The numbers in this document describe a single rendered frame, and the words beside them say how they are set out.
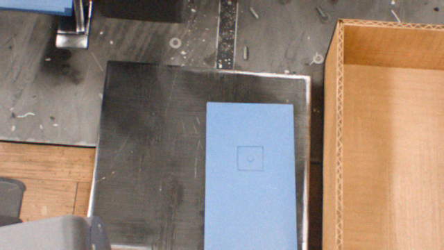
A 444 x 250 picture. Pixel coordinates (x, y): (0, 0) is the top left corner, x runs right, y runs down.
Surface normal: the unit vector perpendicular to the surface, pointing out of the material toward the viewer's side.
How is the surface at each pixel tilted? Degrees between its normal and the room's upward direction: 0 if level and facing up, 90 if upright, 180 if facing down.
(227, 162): 0
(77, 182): 0
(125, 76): 0
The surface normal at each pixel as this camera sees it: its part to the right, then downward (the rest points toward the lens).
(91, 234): 0.98, -0.18
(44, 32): 0.05, -0.40
